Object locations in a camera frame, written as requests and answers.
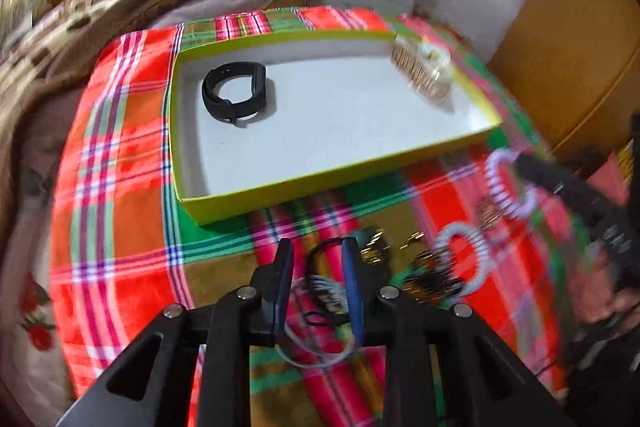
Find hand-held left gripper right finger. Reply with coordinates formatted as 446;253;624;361
341;237;577;427

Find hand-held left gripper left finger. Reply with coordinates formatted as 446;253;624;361
56;238;296;427

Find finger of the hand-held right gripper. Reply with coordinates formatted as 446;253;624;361
516;153;603;220

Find black hair tie gold beads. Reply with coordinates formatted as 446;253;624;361
305;238;393;328

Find purple spiral hair tie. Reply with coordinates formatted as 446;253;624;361
485;148;541;222

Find grey elastic hair tie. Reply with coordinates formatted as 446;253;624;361
279;277;359;369

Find brown beaded hair tie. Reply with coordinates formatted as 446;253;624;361
402;252;466;301

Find light blue spiral hair tie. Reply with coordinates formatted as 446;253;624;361
434;223;493;298

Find yellow-green cardboard box tray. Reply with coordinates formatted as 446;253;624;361
167;29;504;228

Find person's right hand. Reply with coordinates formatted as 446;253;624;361
582;277;640;330

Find pink container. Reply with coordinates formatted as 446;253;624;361
587;154;632;208

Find large wooden wardrobe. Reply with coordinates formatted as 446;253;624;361
487;0;640;152

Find beige hair claw clip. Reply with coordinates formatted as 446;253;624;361
390;34;456;104

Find red green plaid blanket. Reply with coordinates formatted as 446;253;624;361
47;7;596;427

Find black smart band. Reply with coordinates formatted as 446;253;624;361
201;63;267;125

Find floral bedsheet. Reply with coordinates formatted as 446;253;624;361
0;142;76;408

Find patterned curtain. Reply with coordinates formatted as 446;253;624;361
0;0;51;52

